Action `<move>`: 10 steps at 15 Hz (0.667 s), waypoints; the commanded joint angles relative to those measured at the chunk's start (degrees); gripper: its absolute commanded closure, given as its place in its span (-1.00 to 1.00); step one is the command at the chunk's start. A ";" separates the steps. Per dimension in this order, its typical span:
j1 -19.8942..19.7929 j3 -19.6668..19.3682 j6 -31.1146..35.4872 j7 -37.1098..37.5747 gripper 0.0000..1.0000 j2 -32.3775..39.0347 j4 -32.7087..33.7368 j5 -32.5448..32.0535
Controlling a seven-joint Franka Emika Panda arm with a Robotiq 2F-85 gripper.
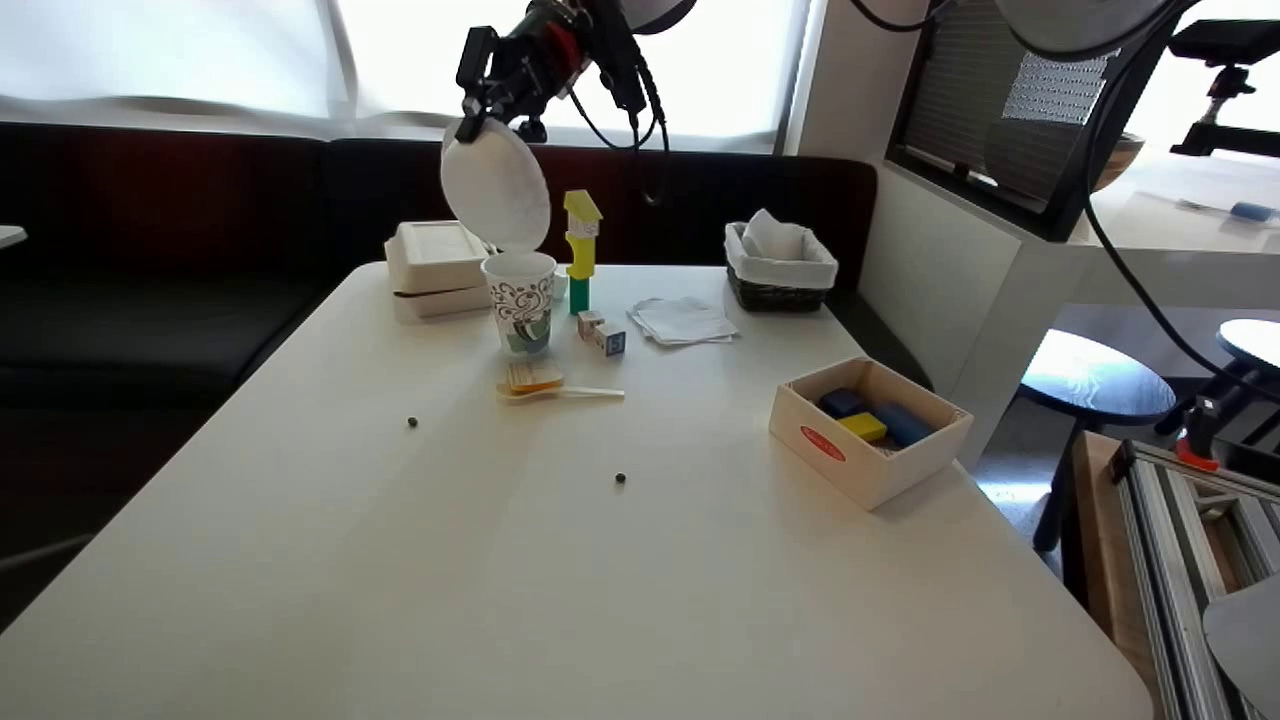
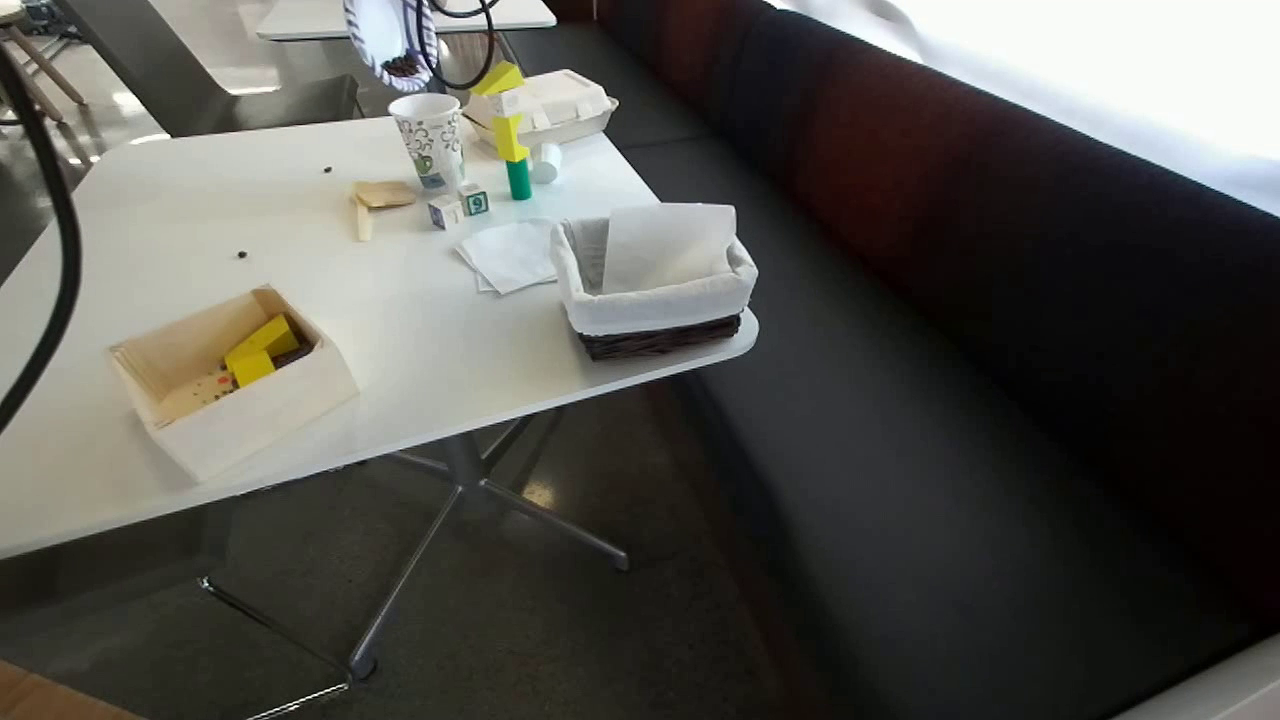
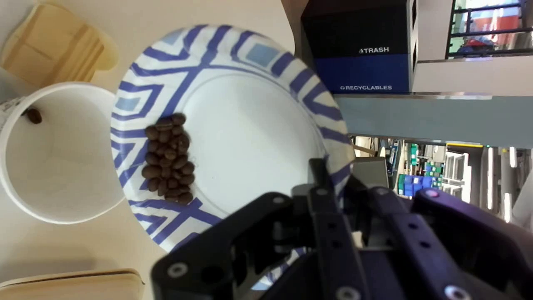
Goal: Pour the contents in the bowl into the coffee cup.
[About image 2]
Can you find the patterned paper coffee cup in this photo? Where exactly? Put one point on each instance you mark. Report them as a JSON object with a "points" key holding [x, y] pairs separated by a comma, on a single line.
{"points": [[428, 143]]}

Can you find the dark basket with white liner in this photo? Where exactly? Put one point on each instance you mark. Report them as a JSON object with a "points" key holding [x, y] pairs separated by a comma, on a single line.
{"points": [[653, 315]]}

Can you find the white paper sheet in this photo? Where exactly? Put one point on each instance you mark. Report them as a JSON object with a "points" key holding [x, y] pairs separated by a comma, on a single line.
{"points": [[667, 245]]}

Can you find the white paper napkin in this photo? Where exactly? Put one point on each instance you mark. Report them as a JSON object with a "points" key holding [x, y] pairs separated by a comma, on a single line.
{"points": [[507, 258]]}

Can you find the green cylinder toy block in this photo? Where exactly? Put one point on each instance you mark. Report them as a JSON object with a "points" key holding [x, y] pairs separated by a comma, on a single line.
{"points": [[518, 182]]}

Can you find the metal table base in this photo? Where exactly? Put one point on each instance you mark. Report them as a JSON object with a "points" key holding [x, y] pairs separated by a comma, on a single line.
{"points": [[461, 486]]}

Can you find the small white round object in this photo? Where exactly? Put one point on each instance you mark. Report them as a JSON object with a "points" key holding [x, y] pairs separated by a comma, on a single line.
{"points": [[550, 163]]}

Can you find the small printed letter cube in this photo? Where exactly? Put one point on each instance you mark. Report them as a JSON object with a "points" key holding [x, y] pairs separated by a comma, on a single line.
{"points": [[441, 212], [475, 201]]}

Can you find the yellow upright toy block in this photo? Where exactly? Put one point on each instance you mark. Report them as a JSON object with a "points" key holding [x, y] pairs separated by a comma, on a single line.
{"points": [[510, 139]]}

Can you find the white foam takeout box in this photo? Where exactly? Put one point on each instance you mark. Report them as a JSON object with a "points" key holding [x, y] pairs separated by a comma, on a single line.
{"points": [[567, 101]]}

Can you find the wooden utensil on table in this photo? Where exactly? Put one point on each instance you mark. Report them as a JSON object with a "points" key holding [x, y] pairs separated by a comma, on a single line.
{"points": [[385, 195]]}

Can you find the thin wooden stick block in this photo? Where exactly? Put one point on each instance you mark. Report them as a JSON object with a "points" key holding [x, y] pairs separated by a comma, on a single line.
{"points": [[363, 223]]}

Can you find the yellow wedge toy block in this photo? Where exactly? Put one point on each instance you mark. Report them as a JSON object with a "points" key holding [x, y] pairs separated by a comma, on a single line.
{"points": [[498, 81]]}

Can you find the dark bench sofa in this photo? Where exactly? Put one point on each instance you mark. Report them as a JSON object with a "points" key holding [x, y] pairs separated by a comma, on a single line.
{"points": [[1002, 401]]}

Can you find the white wooden box red label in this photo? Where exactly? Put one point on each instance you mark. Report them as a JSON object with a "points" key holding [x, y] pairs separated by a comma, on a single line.
{"points": [[265, 413]]}

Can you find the yellow toy block in box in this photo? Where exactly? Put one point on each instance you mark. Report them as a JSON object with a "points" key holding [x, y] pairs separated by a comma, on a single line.
{"points": [[262, 352]]}

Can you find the metal chair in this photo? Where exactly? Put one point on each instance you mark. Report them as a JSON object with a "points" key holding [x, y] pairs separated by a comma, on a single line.
{"points": [[21, 93]]}

